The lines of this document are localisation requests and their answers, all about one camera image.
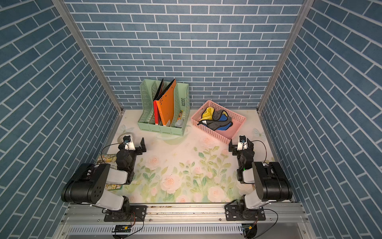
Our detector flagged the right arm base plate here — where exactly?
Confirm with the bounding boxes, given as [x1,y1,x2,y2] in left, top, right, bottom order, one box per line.
[224,204,266,221]

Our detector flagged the orange folder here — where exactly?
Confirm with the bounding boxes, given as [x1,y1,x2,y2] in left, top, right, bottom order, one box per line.
[154,79,177,126]

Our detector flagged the green plastic file organizer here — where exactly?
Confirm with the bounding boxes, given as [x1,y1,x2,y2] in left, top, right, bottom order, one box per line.
[138,79,190,136]

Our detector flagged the yellow dishcloth black trim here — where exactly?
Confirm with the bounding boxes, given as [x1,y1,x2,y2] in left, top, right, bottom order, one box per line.
[200,107,229,123]

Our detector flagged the clear tape roll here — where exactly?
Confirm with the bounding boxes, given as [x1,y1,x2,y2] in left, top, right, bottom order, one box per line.
[117,132,133,143]

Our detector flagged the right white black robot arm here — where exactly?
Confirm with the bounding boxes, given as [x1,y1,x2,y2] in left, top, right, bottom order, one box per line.
[228,135,292,212]

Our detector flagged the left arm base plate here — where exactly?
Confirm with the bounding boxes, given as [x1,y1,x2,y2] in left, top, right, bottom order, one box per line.
[104,205,147,222]

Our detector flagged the grey slotted cable duct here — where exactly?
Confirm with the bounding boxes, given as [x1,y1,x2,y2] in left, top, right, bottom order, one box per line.
[68,223,243,236]

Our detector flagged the aluminium mounting rail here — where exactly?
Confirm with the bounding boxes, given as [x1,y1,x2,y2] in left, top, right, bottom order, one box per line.
[61,202,308,225]

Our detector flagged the small items in organizer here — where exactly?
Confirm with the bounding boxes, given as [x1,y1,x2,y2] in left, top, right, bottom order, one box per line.
[175,110,184,128]

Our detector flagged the blue grey dishcloth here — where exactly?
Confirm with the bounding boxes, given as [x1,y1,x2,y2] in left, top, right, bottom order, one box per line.
[201,110,233,131]

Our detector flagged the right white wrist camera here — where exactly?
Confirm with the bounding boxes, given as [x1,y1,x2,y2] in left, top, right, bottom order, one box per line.
[237,135,248,151]

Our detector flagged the red black folder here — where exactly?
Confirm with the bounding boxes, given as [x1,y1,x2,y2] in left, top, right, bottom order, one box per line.
[153,79,164,125]

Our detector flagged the pink plastic basket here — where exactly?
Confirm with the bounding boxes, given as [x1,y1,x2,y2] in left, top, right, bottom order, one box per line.
[191,100,246,144]

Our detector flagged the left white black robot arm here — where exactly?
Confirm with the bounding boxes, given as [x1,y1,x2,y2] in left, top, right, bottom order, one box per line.
[61,135,147,214]

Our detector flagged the left picture book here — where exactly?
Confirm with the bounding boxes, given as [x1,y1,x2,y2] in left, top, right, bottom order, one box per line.
[96,154,123,191]

